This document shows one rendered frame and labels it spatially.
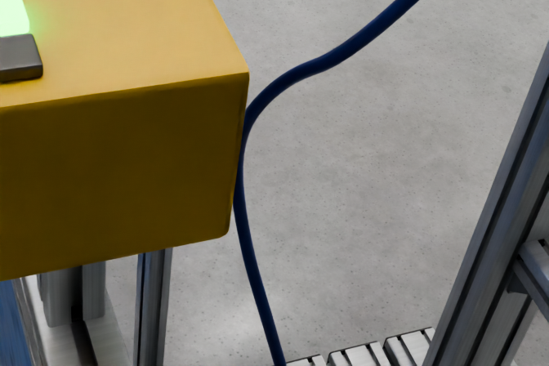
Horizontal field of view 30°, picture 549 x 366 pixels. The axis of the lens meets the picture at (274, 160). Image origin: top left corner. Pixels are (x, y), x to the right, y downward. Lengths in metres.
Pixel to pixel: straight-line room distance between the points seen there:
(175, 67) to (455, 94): 1.77
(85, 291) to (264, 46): 1.63
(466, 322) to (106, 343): 0.63
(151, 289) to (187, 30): 0.87
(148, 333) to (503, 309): 0.44
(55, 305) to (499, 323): 0.69
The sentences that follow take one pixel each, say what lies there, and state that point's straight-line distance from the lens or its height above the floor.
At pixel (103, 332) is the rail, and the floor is 0.86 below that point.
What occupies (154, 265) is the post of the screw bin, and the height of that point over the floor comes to 0.38.
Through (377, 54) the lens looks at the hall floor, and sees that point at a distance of 2.16.
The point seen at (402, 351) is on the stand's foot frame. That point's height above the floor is 0.08.
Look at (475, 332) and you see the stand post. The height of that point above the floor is 0.44.
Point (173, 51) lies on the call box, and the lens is 0.36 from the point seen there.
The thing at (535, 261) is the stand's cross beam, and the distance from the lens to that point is 1.02.
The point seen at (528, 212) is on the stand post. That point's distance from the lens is 0.99.
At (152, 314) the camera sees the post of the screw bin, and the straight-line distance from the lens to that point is 1.26.
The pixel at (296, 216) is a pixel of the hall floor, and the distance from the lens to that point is 1.78.
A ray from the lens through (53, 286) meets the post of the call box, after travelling 0.52.
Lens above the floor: 1.30
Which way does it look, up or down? 44 degrees down
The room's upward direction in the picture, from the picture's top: 10 degrees clockwise
